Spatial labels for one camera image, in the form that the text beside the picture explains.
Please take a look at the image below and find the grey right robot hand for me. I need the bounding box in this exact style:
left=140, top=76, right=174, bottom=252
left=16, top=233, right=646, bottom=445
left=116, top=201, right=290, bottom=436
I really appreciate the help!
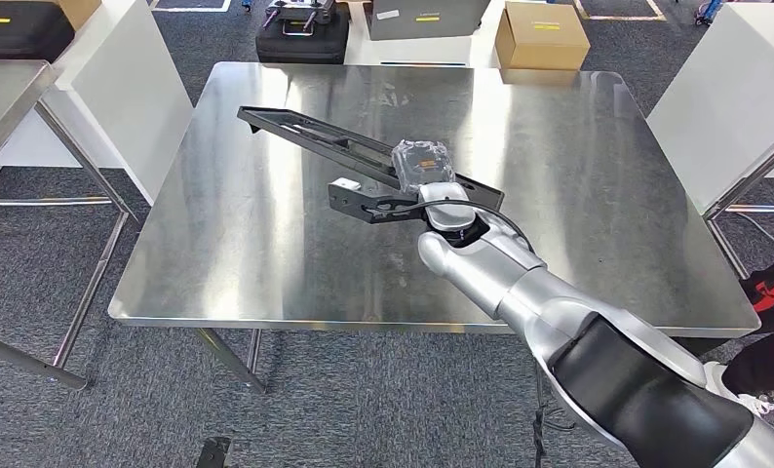
left=390, top=138, right=458, bottom=195

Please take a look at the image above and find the long black plastic frame part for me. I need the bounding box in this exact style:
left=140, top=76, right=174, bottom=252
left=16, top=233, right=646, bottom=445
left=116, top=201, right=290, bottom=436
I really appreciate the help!
left=237, top=105, right=506, bottom=215

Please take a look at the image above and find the stainless steel workbench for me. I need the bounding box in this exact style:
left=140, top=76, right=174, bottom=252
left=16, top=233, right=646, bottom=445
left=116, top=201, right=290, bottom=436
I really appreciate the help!
left=107, top=60, right=761, bottom=395

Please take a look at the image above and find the grey equipment case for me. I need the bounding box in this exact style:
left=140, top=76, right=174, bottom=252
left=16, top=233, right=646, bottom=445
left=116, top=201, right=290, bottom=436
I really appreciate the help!
left=368, top=0, right=491, bottom=42

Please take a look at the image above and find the black equipment case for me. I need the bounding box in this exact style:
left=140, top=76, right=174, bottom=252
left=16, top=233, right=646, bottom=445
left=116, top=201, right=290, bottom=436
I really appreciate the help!
left=0, top=0, right=76, bottom=62
left=255, top=0, right=352, bottom=64

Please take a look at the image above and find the brown cardboard box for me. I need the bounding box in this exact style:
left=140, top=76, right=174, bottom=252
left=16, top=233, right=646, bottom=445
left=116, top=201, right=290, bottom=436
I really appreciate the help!
left=58, top=0, right=102, bottom=30
left=495, top=1, right=592, bottom=71

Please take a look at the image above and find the white partition panel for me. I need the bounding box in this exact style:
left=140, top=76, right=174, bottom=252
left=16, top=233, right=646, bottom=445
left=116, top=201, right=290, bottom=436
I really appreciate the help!
left=646, top=3, right=774, bottom=215
left=0, top=0, right=195, bottom=207

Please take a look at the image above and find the grey robot foot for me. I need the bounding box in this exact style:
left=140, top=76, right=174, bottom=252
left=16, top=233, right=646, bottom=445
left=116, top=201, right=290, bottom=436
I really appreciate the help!
left=196, top=437, right=233, bottom=468

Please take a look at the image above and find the person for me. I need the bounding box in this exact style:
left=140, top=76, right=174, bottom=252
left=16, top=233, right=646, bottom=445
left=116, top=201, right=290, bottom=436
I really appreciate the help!
left=703, top=242, right=774, bottom=418

